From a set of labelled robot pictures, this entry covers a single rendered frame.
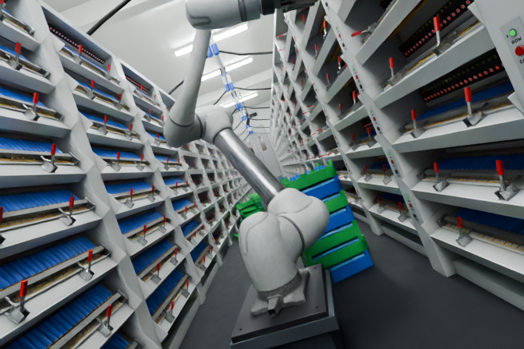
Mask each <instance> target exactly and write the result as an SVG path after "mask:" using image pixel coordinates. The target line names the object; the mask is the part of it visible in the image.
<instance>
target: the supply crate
mask: <svg viewBox="0 0 524 349"><path fill-rule="evenodd" d="M327 164H328V166H326V167H325V168H322V169H320V170H319V168H318V170H319V171H315V169H314V170H312V171H310V173H309V174H306V173H305V174H301V175H300V178H297V179H296V180H293V181H290V179H289V180H287V181H285V182H281V180H279V181H280V182H281V183H282V184H283V185H284V186H285V187H286V188H291V189H297V190H298V191H299V190H300V189H304V188H305V187H308V186H310V185H313V184H316V183H318V182H321V181H323V180H325V179H327V178H330V177H333V176H335V175H337V172H336V170H335V167H334V165H333V163H332V161H331V160H329V161H327Z"/></svg>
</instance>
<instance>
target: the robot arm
mask: <svg viewBox="0 0 524 349"><path fill-rule="evenodd" d="M318 1H320V0H186V1H185V9H186V17H187V19H188V21H189V23H190V25H191V26H192V27H193V28H194V29H196V33H195V37H194V40H193V46H192V50H191V53H190V57H189V62H188V65H187V70H186V75H185V79H184V82H183V85H182V90H181V92H180V95H179V97H178V99H177V101H176V102H175V104H174V105H173V107H172V109H171V110H170V112H169V114H168V117H167V118H166V121H165V127H164V136H165V139H166V142H167V144H168V145H169V146H171V147H174V148H179V147H181V146H184V145H185V144H186V143H190V142H192V141H195V140H198V139H202V140H203V141H205V142H207V143H209V144H211V145H213V146H216V147H217V148H218V149H219V150H220V151H221V152H222V153H223V155H224V156H225V157H226V158H227V159H228V161H229V162H230V163H231V164H232V165H233V166H234V168H235V169H236V170H237V171H238V172H239V173H240V174H241V175H242V176H243V177H244V179H245V180H246V181H247V182H248V183H249V184H250V186H251V187H252V188H253V189H254V190H255V192H256V193H257V194H258V195H259V196H260V198H261V199H262V200H263V201H264V202H265V203H266V204H267V205H268V207H267V212H258V213H255V214H252V215H250V216H249V217H247V218H246V219H245V220H244V221H243V222H242V223H241V225H240V227H239V248H240V252H241V255H242V258H243V262H244V264H245V267H246V270H247V272H248V274H249V275H250V279H251V280H252V282H253V284H254V287H255V288H256V291H257V300H256V302H255V304H254V306H253V307H252V308H251V313H252V315H253V316H257V315H259V314H261V313H263V312H268V313H269V315H270V316H271V317H272V316H276V315H277V314H278V312H279V311H280V309H281V308H285V307H289V306H293V305H302V304H304V303H305V302H306V298H305V293H306V285H307V280H308V278H309V276H310V272H309V271H308V270H304V271H301V272H299V271H298V269H297V266H296V262H297V260H298V258H299V256H300V254H301V253H302V252H304V251H306V250H307V249H308V248H309V247H310V246H312V245H313V244H314V243H315V242H316V241H317V240H318V239H319V238H320V237H321V236H322V235H323V233H324V232H325V230H326V228H327V226H328V223H329V219H330V214H329V211H328V208H327V207H326V205H325V204H324V203H323V202H322V201H321V200H320V199H318V198H316V197H313V196H307V195H305V194H303V193H302V192H300V191H298V190H297V189H291V188H286V187H285V186H284V185H283V184H282V183H281V182H280V181H279V180H278V179H277V178H276V177H275V176H274V175H273V174H272V173H271V172H270V170H269V169H268V168H267V167H266V166H265V165H264V164H263V163H262V162H261V161H260V159H259V158H258V157H257V156H256V155H255V154H254V153H253V152H252V151H251V150H250V149H249V147H248V146H247V145H246V144H245V143H244V142H243V141H242V140H241V139H240V138H239V137H238V136H237V135H236V134H235V133H234V132H233V127H232V125H233V115H232V113H231V112H230V110H229V109H228V108H226V107H223V106H220V105H210V106H204V107H201V108H196V105H197V98H198V94H199V91H200V85H201V81H202V78H203V74H204V66H205V62H206V58H207V52H208V48H209V43H210V39H211V34H212V30H220V29H224V28H228V27H231V26H235V25H236V24H238V23H242V22H247V21H252V20H256V19H260V14H263V15H264V16H267V15H271V14H274V13H275V9H282V13H287V12H289V11H292V10H297V9H303V8H306V7H310V6H314V5H315V2H318Z"/></svg>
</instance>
